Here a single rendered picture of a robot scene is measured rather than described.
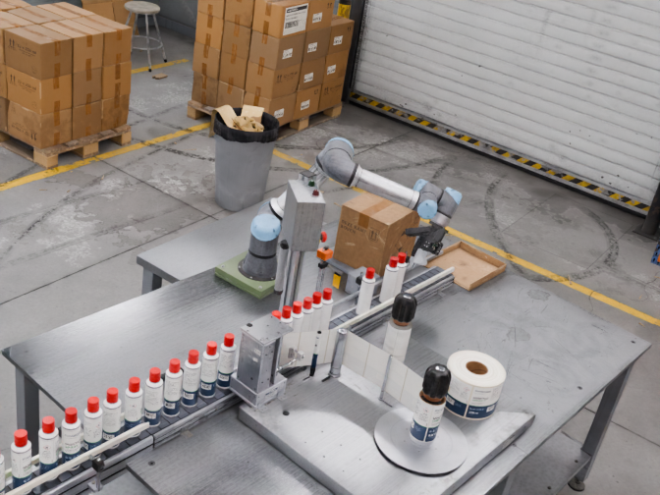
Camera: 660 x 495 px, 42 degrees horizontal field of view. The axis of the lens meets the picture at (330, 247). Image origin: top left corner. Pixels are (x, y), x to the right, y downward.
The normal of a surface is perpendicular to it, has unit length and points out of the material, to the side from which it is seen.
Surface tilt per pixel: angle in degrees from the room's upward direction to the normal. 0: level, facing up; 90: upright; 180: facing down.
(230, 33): 89
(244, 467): 0
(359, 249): 90
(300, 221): 90
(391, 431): 0
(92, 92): 92
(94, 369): 0
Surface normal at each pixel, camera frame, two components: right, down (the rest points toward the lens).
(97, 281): 0.15, -0.86
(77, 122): 0.78, 0.40
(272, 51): -0.52, 0.34
